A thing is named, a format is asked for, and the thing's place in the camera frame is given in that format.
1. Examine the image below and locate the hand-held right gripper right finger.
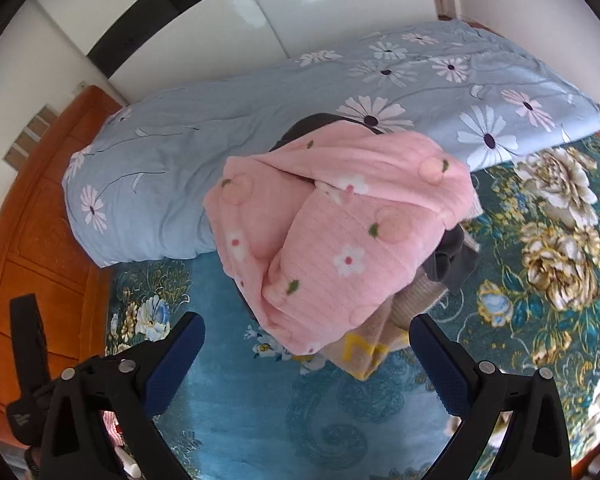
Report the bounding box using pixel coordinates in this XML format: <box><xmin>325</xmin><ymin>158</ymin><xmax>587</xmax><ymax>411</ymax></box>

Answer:
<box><xmin>409</xmin><ymin>314</ymin><xmax>573</xmax><ymax>480</ymax></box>

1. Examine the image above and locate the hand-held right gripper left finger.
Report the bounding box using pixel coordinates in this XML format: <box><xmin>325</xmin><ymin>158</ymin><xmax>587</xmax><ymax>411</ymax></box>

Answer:
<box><xmin>40</xmin><ymin>311</ymin><xmax>206</xmax><ymax>480</ymax></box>

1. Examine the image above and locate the pink peach-print fleece garment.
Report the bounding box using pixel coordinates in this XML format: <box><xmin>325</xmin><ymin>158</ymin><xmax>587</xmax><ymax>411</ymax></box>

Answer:
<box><xmin>202</xmin><ymin>122</ymin><xmax>481</xmax><ymax>356</ymax></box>

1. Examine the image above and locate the beige garment with yellow print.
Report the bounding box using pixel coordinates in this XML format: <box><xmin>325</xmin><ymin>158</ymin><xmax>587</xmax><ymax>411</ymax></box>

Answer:
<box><xmin>325</xmin><ymin>280</ymin><xmax>461</xmax><ymax>381</ymax></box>

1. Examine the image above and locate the teal floral bed sheet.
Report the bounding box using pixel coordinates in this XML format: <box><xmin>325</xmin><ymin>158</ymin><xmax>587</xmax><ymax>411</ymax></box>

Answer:
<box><xmin>77</xmin><ymin>130</ymin><xmax>600</xmax><ymax>480</ymax></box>

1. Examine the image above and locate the dark grey garment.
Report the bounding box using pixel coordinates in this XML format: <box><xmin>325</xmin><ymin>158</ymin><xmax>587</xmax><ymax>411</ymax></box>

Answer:
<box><xmin>427</xmin><ymin>225</ymin><xmax>481</xmax><ymax>293</ymax></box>

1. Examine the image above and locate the light blue floral quilt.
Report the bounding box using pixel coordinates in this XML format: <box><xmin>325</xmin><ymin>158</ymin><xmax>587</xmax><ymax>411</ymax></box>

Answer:
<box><xmin>62</xmin><ymin>19</ymin><xmax>600</xmax><ymax>268</ymax></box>

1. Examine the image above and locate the black garment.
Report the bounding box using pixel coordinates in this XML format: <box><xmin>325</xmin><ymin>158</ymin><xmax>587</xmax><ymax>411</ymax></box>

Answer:
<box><xmin>270</xmin><ymin>112</ymin><xmax>386</xmax><ymax>153</ymax></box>

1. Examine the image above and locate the white glossy wardrobe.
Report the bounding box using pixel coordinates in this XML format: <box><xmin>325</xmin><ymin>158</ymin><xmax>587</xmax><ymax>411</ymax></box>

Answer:
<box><xmin>0</xmin><ymin>0</ymin><xmax>451</xmax><ymax>111</ymax></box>

